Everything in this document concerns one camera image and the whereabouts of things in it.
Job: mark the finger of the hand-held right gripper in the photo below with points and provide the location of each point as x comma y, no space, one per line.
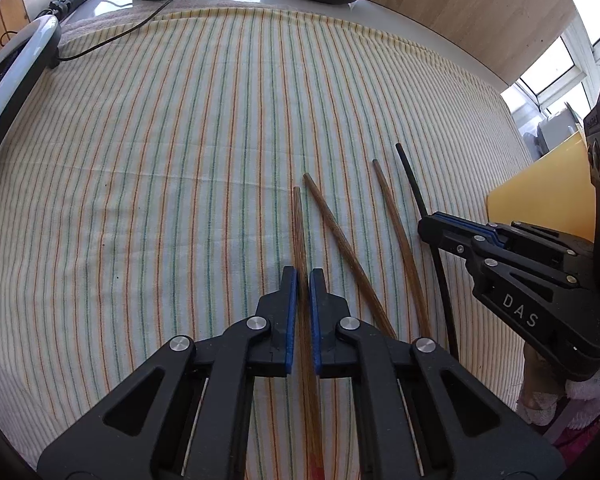
530,310
550,247

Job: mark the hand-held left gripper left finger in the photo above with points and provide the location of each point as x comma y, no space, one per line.
291,320

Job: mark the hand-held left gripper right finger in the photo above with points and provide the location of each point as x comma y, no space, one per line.
315,320

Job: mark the yellow board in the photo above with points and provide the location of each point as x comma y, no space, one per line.
545,190

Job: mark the brown wooden chopstick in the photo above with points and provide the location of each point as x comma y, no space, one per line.
300,230
340,240
400,230

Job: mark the black chopstick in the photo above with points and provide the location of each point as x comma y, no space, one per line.
412,180

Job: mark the person's right hand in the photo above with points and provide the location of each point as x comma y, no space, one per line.
540,375

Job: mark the striped cloth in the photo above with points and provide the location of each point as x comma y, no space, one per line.
155,185

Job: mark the light wooden board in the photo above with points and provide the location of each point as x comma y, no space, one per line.
480,10

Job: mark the white window frame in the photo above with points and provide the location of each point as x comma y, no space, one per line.
582,45

